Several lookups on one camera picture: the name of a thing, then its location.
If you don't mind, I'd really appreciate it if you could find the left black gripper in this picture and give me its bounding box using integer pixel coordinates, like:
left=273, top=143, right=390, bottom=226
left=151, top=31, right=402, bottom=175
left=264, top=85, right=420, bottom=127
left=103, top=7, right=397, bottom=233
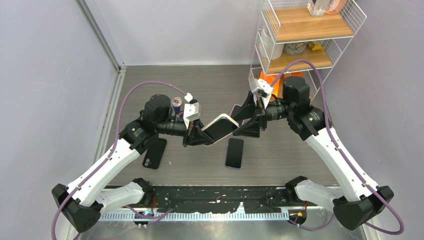
left=156, top=116, right=214, bottom=147

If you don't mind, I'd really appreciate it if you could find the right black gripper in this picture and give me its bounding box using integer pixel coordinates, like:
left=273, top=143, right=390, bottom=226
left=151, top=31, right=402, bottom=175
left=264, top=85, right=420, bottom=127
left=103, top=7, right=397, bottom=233
left=230, top=90, right=294, bottom=139

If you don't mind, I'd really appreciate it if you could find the blue phone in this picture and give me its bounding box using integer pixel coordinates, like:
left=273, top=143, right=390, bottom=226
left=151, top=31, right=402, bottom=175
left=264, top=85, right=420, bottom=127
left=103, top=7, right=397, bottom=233
left=225, top=138, right=244, bottom=169

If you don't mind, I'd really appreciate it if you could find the black phone case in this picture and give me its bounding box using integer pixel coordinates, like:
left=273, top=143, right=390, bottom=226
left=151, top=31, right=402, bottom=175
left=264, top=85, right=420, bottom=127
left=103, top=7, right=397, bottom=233
left=142, top=138, right=168, bottom=170

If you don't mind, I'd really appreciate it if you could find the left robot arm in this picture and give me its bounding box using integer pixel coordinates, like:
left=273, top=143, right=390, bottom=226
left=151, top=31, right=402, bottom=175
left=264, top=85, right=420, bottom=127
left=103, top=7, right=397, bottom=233
left=51, top=93, right=214, bottom=234

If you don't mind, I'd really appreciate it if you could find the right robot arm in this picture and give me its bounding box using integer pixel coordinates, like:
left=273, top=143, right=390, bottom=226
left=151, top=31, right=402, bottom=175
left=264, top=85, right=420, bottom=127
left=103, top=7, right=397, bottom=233
left=233, top=76, right=394, bottom=230

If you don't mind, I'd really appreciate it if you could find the phone in pink case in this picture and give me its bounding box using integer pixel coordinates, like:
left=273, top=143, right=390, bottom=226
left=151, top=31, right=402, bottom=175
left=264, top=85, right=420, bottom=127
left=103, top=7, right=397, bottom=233
left=230, top=104, right=244, bottom=127

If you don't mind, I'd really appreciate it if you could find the orange snack box left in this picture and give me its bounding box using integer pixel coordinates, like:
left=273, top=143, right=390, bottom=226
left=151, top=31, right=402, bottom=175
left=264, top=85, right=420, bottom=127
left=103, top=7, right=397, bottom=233
left=260, top=71, right=283, bottom=98

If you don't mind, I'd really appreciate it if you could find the orange snack box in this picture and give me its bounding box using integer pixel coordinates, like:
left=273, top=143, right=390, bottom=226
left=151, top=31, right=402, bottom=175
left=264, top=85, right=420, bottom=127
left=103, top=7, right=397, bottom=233
left=260, top=71, right=283, bottom=98
left=287, top=71, right=304, bottom=78

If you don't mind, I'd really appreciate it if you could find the Red Bull can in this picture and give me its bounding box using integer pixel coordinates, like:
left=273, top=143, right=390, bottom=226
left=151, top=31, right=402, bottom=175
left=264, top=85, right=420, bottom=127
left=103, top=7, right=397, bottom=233
left=171, top=97, right=184, bottom=118

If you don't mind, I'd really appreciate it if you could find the orange snack box right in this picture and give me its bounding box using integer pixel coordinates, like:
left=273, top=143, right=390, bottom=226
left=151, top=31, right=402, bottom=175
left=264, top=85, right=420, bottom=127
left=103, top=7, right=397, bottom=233
left=287, top=71, right=304, bottom=78

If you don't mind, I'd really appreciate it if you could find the white bottle on shelf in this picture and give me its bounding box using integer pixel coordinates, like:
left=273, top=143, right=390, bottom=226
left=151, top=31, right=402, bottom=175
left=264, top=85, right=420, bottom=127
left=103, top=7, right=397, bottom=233
left=260, top=25, right=285, bottom=60

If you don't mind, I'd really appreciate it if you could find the round tin on shelf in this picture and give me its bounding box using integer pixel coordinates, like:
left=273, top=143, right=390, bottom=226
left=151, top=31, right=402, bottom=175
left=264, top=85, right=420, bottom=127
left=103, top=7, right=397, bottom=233
left=283, top=42, right=308, bottom=56

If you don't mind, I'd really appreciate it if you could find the yellow packet on shelf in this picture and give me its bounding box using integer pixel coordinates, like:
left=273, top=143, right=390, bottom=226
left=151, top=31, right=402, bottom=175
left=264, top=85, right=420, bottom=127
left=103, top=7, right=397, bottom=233
left=307, top=40, right=325, bottom=51

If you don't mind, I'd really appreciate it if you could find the clear glass jar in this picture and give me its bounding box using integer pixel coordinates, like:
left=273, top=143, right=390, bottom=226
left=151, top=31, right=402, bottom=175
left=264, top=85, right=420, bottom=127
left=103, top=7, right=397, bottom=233
left=307, top=0, right=330, bottom=17

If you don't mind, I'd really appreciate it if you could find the pink tape roll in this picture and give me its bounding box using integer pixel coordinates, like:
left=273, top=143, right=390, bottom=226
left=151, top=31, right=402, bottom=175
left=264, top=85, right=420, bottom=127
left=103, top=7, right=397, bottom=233
left=325, top=0, right=348, bottom=15

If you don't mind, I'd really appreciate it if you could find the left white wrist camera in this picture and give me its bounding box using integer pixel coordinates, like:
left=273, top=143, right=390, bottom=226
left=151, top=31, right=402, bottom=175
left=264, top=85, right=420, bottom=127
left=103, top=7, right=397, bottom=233
left=183, top=92, right=202, bottom=129

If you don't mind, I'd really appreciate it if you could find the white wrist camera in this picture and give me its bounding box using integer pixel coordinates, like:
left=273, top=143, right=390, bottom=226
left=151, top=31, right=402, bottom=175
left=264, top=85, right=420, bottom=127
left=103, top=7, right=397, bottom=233
left=249, top=78, right=274, bottom=109
left=183, top=92, right=202, bottom=129

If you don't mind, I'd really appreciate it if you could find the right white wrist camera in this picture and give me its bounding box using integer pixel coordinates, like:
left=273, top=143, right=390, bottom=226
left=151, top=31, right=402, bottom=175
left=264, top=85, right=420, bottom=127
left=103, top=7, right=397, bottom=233
left=249, top=78, right=274, bottom=109

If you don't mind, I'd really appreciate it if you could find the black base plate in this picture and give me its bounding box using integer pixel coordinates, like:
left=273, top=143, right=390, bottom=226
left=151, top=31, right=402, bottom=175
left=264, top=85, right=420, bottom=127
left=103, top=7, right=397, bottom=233
left=124, top=185, right=305, bottom=214

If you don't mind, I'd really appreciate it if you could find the white wire shelf rack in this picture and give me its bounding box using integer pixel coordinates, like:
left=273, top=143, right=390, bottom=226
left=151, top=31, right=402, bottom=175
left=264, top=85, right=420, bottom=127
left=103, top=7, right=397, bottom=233
left=248, top=0, right=367, bottom=99

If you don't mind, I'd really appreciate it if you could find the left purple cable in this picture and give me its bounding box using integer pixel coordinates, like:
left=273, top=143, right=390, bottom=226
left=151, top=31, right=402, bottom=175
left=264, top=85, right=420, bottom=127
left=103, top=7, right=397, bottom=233
left=50, top=80, right=193, bottom=240

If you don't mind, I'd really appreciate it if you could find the aluminium frame rail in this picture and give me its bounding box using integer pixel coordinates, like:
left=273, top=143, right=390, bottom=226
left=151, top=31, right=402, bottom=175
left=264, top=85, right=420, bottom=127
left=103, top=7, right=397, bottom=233
left=70, top=0, right=127, bottom=213

